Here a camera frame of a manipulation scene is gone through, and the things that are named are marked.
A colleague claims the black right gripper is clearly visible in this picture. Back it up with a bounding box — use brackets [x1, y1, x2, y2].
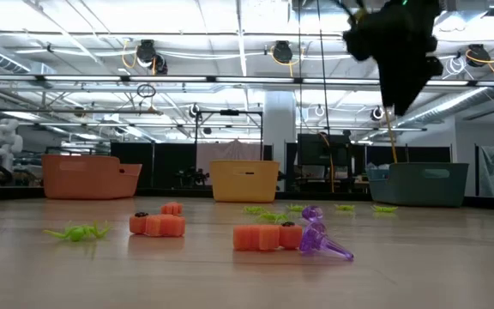
[343, 0, 444, 116]

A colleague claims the small purple witch hat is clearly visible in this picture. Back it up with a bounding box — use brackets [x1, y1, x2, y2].
[298, 221, 355, 262]
[301, 205, 324, 223]

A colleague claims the small orange pumpkin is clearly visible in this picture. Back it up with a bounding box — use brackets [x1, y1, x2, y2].
[128, 211, 187, 239]
[160, 202, 184, 217]
[232, 221, 304, 252]

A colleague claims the long ceiling light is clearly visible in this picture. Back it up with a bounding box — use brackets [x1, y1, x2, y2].
[40, 75, 248, 83]
[422, 78, 478, 86]

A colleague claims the black partition panel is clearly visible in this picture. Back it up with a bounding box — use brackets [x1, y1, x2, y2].
[358, 144, 453, 165]
[109, 141, 197, 190]

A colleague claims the teal plastic bin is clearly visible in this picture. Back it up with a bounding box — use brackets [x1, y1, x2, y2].
[366, 161, 470, 209]

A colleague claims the yellow plastic bin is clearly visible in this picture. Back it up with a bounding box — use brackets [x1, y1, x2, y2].
[208, 160, 281, 203]

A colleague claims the pink cloth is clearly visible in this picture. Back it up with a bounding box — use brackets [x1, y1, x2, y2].
[196, 138, 263, 173]

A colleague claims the orange plastic bin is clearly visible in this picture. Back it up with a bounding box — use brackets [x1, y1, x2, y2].
[40, 154, 143, 201]

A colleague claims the white robot figure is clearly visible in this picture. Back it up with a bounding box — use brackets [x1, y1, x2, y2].
[0, 118, 25, 173]

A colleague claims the yellow hanging cable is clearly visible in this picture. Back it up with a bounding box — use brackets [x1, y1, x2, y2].
[382, 109, 399, 164]

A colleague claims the black frame stand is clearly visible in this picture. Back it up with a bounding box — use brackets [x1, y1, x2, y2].
[193, 108, 265, 190]

